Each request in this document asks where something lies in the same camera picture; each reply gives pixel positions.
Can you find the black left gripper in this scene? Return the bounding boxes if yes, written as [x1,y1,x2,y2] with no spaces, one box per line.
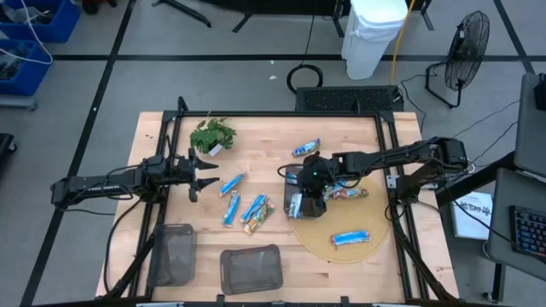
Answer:
[168,147,221,204]

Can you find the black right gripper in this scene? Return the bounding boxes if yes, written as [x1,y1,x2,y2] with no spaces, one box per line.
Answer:
[297,151,340,219]

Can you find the grey translucent plastic bin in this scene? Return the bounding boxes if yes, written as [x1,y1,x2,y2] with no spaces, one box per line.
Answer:
[146,223,198,288]
[283,164,329,220]
[219,243,284,297]

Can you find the green plant in white pot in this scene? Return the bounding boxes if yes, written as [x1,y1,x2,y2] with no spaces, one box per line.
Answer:
[189,116,237,158]

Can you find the round woven yellow placemat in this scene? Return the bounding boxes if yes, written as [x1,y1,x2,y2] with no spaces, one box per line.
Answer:
[288,174,392,264]

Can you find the black perforated box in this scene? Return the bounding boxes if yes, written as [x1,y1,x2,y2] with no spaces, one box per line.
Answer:
[294,84,404,114]

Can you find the white booklet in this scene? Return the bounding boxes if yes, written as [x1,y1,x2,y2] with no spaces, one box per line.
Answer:
[450,190,494,241]

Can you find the white trash bin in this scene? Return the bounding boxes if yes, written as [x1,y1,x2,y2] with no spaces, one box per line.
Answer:
[340,0,410,82]

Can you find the grey desk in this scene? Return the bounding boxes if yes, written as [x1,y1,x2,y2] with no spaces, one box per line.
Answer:
[487,167,546,283]
[513,71,546,179]

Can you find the blue storage bin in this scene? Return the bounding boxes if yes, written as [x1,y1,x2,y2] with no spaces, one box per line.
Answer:
[0,38,54,97]
[0,0,81,44]

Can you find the grey cart base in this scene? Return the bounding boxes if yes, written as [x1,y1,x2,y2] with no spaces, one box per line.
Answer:
[0,95,38,113]

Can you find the black keyboard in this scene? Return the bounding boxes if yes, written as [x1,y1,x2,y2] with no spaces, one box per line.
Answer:
[508,205,546,264]

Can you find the black floor fan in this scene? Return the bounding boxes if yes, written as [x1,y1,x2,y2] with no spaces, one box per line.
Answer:
[424,9,491,110]

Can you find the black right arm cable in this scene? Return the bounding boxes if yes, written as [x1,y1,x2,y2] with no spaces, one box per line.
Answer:
[276,162,306,180]

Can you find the black aluminium rig frame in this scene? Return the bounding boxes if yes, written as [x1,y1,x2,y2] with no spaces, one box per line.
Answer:
[102,108,460,307]

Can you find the black hanging power cable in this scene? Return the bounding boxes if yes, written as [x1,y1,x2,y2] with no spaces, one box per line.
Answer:
[103,198,144,295]

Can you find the coiled black floor cable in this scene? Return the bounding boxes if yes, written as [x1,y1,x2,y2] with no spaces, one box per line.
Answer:
[286,14,324,95]

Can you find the black desk leg frame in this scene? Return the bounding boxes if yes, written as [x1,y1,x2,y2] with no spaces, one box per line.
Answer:
[434,151,520,208]

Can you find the yellow hanging cable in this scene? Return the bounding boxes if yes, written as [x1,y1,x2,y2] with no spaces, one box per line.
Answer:
[389,0,417,85]

